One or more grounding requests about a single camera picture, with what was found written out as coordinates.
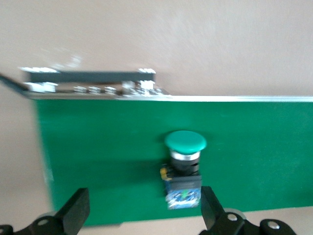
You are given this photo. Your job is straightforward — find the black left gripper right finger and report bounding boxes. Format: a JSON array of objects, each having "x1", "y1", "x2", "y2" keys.
[{"x1": 199, "y1": 186, "x2": 298, "y2": 235}]

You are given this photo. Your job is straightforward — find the green conveyor belt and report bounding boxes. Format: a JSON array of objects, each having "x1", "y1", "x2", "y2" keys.
[{"x1": 18, "y1": 66, "x2": 313, "y2": 227}]

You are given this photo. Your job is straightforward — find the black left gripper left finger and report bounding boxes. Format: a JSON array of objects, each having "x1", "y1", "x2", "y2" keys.
[{"x1": 0, "y1": 188, "x2": 91, "y2": 235}]

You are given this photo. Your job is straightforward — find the green mushroom push button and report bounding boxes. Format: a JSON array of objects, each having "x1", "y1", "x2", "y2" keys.
[{"x1": 159, "y1": 130, "x2": 208, "y2": 211}]

